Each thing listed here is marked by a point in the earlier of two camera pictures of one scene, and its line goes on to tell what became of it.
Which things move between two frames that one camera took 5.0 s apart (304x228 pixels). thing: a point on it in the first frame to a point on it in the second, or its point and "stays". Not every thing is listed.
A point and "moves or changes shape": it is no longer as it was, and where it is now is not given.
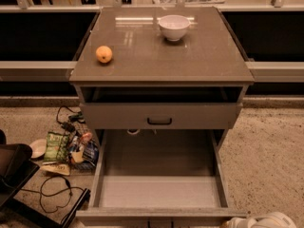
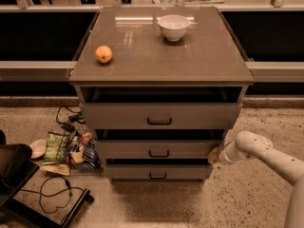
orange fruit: [104, 53] stays
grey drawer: [159, 174] moves or changes shape
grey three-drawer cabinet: [161, 86] stays
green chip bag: [56, 147] stays
